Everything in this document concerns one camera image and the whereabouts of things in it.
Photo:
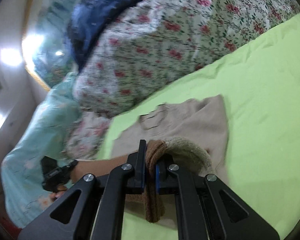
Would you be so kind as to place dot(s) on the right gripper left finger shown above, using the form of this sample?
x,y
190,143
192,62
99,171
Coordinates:
x,y
73,215

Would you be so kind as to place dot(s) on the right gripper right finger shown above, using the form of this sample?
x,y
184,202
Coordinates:
x,y
206,208

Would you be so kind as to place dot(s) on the beige knit sweater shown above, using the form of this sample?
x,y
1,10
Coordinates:
x,y
194,133

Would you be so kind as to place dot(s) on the person's left hand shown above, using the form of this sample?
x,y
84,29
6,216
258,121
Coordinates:
x,y
61,189

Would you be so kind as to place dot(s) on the teal floral blanket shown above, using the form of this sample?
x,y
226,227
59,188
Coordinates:
x,y
21,172

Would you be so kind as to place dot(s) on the pink floral ruffled pillow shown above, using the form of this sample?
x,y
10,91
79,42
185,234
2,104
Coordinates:
x,y
85,137

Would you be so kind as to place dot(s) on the lime green bed sheet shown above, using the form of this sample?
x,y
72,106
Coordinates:
x,y
260,84

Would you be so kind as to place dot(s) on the dark blue garment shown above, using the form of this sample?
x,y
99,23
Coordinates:
x,y
87,22

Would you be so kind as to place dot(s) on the red floral white quilt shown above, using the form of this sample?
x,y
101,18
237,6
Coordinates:
x,y
159,41

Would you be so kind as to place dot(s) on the gold picture frame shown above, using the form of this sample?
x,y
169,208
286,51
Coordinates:
x,y
29,45

